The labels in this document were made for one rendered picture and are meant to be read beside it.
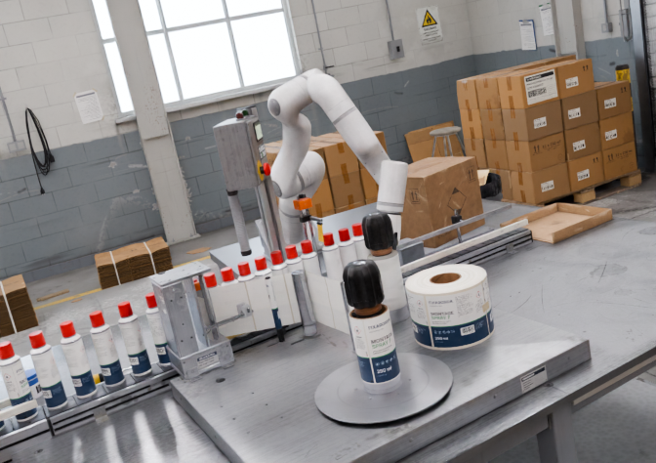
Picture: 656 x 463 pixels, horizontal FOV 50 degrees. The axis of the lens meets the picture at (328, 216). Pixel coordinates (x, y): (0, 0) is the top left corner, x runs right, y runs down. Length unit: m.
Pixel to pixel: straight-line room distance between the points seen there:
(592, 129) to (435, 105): 2.93
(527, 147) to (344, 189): 1.44
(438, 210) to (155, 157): 5.09
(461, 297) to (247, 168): 0.72
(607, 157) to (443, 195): 3.70
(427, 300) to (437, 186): 0.95
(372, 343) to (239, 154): 0.75
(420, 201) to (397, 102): 5.79
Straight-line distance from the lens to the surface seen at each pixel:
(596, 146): 6.11
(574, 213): 2.87
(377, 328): 1.51
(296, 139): 2.47
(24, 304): 5.95
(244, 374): 1.84
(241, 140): 2.01
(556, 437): 1.68
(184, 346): 1.87
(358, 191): 5.66
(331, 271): 2.16
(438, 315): 1.71
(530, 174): 5.69
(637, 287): 2.13
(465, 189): 2.71
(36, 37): 7.36
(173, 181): 7.44
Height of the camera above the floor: 1.63
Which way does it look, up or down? 13 degrees down
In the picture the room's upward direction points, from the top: 11 degrees counter-clockwise
